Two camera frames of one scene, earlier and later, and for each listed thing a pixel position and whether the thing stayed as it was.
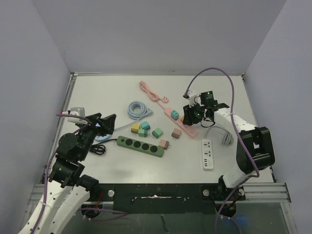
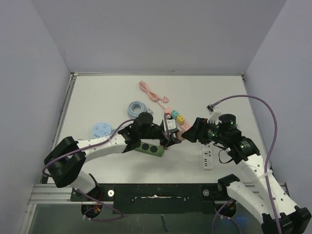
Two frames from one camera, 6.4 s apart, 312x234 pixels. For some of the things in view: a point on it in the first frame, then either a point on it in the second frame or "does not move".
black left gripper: x=107 y=123 to x=166 y=141
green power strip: x=140 y=146 does not move
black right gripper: x=189 y=115 to x=199 y=130
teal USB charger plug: x=174 y=114 does not move
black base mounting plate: x=172 y=199 does not move
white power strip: x=207 y=154 does not move
